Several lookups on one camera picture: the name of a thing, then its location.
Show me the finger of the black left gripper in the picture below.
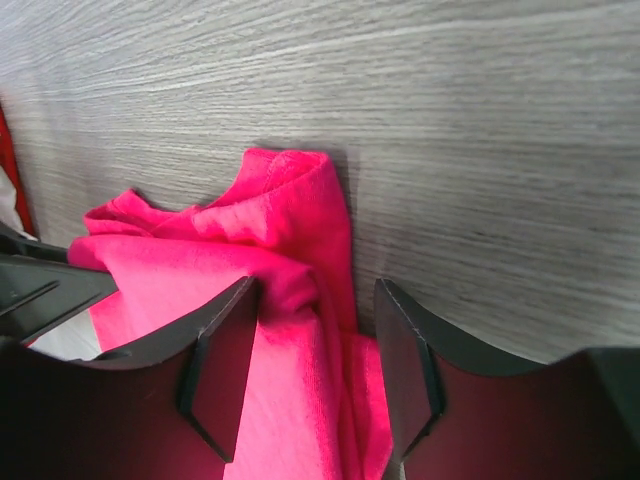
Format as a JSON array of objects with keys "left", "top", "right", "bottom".
[{"left": 1, "top": 224, "right": 117, "bottom": 345}]

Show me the white folded t shirt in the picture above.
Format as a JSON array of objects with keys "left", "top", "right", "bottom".
[{"left": 0, "top": 168, "right": 24, "bottom": 232}]

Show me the pink t shirt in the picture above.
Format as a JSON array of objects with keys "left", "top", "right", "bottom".
[{"left": 68, "top": 148, "right": 392, "bottom": 479}]

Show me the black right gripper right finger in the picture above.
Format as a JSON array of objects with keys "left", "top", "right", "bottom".
[{"left": 374, "top": 279, "right": 639, "bottom": 479}]

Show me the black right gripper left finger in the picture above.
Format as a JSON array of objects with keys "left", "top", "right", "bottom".
[{"left": 1, "top": 277, "right": 259, "bottom": 479}]

